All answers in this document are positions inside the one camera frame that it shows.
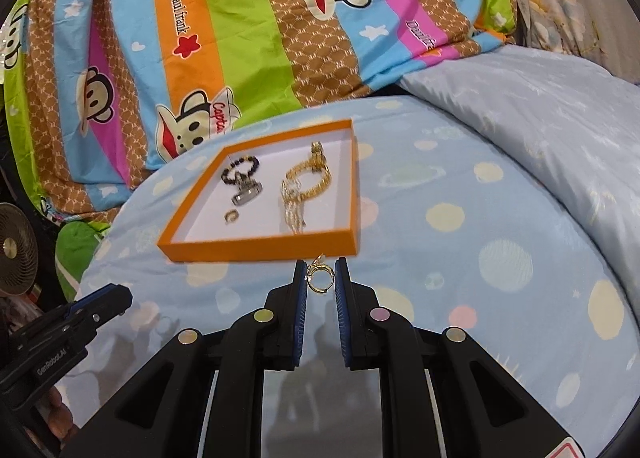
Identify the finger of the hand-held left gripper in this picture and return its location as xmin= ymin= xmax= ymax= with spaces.
xmin=64 ymin=284 xmax=120 ymax=313
xmin=65 ymin=286 xmax=134 ymax=335

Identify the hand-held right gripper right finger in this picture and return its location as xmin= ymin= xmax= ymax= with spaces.
xmin=334 ymin=257 xmax=588 ymax=458

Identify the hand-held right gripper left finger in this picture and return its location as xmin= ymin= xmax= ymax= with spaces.
xmin=60 ymin=258 xmax=308 ymax=458

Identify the hoop earring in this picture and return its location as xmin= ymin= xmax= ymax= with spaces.
xmin=306 ymin=254 xmax=331 ymax=295

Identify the orange cardboard box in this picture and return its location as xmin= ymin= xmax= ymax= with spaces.
xmin=156 ymin=119 xmax=362 ymax=264

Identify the gold metal watch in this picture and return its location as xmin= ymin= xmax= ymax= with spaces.
xmin=281 ymin=140 xmax=327 ymax=236

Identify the silver metal watch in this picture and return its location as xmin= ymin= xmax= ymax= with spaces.
xmin=230 ymin=172 xmax=266 ymax=207

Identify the gold bangle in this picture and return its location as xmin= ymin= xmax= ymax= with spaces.
xmin=281 ymin=162 xmax=334 ymax=201

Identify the black bead bracelet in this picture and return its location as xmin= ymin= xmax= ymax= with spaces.
xmin=220 ymin=154 xmax=261 ymax=187

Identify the person's left hand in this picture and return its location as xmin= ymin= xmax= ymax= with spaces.
xmin=34 ymin=385 xmax=77 ymax=445

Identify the black electric fan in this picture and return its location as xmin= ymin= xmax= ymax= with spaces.
xmin=0 ymin=202 xmax=40 ymax=297

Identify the pale blue quilt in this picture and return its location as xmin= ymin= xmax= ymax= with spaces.
xmin=399 ymin=44 xmax=640 ymax=301

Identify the striped monkey printed blanket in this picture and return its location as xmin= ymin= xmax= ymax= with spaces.
xmin=0 ymin=0 xmax=521 ymax=235

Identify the grey floral cloth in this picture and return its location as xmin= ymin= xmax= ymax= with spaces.
xmin=510 ymin=0 xmax=640 ymax=86

